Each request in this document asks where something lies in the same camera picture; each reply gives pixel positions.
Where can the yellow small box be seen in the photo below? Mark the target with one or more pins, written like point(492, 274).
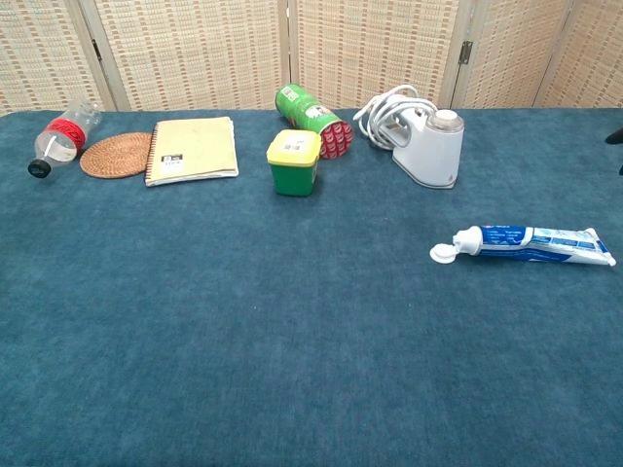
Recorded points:
point(294, 170)

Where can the blue table cloth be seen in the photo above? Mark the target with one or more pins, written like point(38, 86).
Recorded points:
point(243, 316)

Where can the round woven rattan coaster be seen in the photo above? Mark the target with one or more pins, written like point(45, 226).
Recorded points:
point(114, 155)

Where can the clear bottle with red label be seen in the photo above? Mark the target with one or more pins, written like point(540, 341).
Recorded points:
point(61, 136)

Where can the woven bamboo folding screen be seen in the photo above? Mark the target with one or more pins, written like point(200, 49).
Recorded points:
point(194, 48)

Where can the metal screen hinge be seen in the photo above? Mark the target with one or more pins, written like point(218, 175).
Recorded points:
point(465, 52)

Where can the tan spiral notebook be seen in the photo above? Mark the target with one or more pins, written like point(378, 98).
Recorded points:
point(194, 151)

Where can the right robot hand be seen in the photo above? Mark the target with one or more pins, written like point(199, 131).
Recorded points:
point(618, 137)

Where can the dark screen hinge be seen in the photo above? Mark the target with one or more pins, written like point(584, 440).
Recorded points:
point(97, 50)

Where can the white handheld garment steamer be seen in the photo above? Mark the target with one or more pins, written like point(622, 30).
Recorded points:
point(433, 151)

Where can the blue white tube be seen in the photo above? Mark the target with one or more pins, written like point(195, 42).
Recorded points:
point(535, 243)

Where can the green cylindrical chips can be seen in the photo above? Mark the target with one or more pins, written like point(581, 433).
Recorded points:
point(306, 112)

